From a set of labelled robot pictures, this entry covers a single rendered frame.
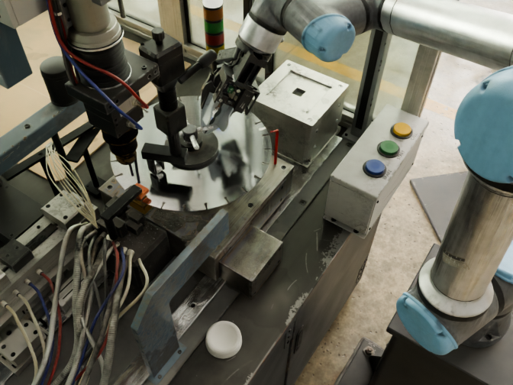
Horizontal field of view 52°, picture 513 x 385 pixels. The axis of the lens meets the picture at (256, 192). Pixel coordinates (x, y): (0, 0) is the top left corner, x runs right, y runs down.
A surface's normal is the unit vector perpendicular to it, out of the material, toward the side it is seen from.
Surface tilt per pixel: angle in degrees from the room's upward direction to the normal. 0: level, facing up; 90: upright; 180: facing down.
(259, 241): 0
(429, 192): 0
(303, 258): 0
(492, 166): 83
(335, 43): 94
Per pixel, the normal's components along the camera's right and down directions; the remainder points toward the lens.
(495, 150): -0.82, 0.33
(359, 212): -0.56, 0.63
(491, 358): 0.01, -0.64
